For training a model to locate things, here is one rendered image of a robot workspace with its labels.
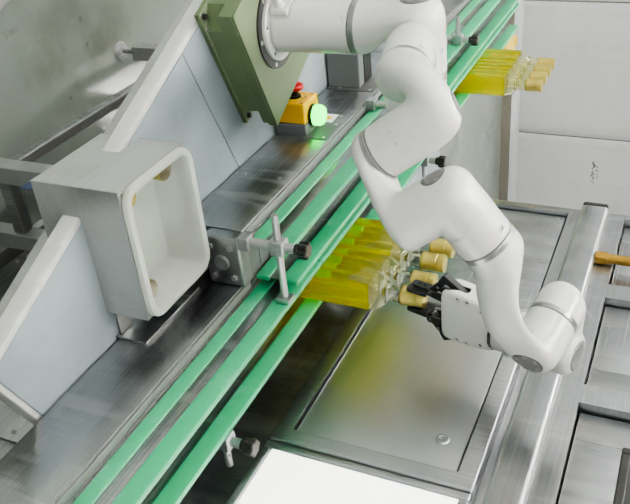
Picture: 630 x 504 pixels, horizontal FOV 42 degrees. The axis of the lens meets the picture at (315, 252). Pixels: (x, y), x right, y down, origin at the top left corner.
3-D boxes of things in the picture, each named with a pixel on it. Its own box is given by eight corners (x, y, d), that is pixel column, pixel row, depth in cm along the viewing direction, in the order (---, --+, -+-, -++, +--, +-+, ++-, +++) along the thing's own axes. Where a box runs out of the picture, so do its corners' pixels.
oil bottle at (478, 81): (438, 92, 229) (539, 99, 218) (438, 72, 226) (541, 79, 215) (444, 84, 234) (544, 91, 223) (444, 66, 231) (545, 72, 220)
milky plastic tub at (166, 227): (108, 314, 126) (155, 324, 123) (73, 186, 114) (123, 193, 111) (169, 256, 139) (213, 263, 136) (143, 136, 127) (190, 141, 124)
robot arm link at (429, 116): (353, 75, 124) (335, 116, 113) (424, 22, 118) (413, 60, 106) (407, 141, 129) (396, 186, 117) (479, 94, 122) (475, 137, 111)
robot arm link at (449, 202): (511, 182, 123) (431, 228, 130) (427, 76, 116) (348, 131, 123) (510, 242, 110) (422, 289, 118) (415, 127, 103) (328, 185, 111)
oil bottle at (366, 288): (276, 294, 151) (384, 314, 143) (272, 268, 148) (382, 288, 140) (289, 277, 155) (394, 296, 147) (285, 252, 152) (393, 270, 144)
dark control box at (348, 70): (326, 86, 190) (360, 88, 187) (323, 52, 186) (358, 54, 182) (340, 73, 196) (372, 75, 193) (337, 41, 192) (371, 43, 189)
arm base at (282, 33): (248, 2, 137) (333, 3, 132) (274, -41, 144) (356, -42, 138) (272, 74, 149) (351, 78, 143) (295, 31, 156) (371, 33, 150)
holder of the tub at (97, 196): (114, 339, 129) (155, 349, 126) (72, 186, 115) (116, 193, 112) (172, 281, 142) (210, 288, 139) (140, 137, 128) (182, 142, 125)
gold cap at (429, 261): (419, 273, 151) (442, 277, 149) (419, 257, 149) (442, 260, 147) (425, 263, 154) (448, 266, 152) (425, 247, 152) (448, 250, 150)
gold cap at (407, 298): (399, 308, 142) (423, 313, 140) (398, 291, 140) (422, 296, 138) (405, 297, 145) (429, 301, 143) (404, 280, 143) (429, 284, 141)
